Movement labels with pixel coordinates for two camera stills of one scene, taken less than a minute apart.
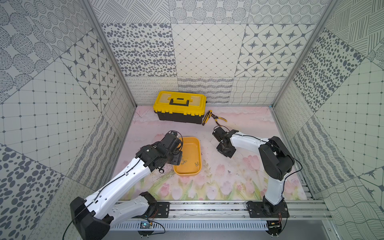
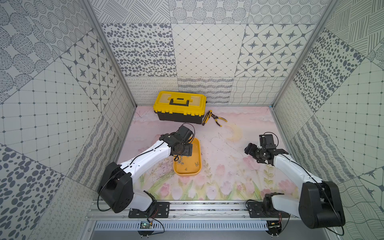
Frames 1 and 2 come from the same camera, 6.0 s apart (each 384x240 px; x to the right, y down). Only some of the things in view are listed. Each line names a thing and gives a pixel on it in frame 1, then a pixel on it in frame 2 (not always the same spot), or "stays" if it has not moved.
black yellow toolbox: x=180 y=106 stays
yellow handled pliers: x=209 y=115 stays
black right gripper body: x=228 y=151 -> x=255 y=152
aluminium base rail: x=311 y=211 stays
